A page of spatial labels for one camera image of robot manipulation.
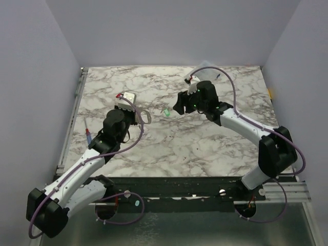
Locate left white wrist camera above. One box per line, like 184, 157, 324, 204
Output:
116, 92, 137, 112

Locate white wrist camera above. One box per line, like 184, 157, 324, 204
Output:
184, 76, 200, 95
116, 92, 137, 112

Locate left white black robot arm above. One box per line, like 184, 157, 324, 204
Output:
26, 105, 145, 239

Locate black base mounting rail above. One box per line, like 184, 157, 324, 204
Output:
84, 176, 267, 213

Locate clear plastic organizer box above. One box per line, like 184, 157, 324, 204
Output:
186, 60, 221, 81

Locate aluminium side rail left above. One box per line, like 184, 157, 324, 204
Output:
52, 67, 89, 181

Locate red blue screwdriver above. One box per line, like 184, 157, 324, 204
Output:
84, 118, 92, 145

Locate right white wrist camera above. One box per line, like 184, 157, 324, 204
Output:
184, 76, 200, 95

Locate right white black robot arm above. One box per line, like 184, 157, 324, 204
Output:
173, 80, 297, 200

